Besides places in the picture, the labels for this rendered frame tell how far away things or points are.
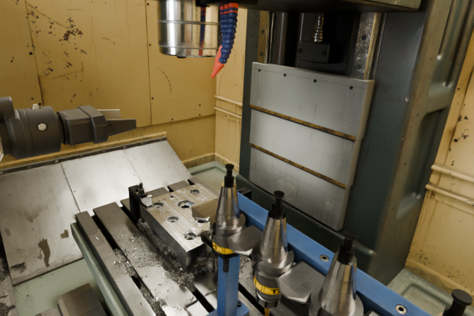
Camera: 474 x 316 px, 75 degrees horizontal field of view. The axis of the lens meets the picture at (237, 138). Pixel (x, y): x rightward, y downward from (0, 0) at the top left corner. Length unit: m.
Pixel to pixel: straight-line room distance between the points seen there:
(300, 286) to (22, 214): 1.35
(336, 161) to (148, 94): 1.19
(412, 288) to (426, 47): 0.97
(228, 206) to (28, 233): 1.16
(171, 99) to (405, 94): 1.36
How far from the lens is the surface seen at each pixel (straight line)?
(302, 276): 0.49
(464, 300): 0.36
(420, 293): 1.54
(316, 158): 1.09
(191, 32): 0.70
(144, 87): 1.85
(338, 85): 1.00
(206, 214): 0.59
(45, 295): 1.40
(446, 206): 1.40
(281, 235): 0.46
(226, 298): 0.77
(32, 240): 1.56
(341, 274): 0.41
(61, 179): 1.74
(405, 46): 0.96
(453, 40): 1.26
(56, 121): 0.64
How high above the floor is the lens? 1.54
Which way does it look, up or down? 20 degrees down
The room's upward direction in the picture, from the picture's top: 3 degrees clockwise
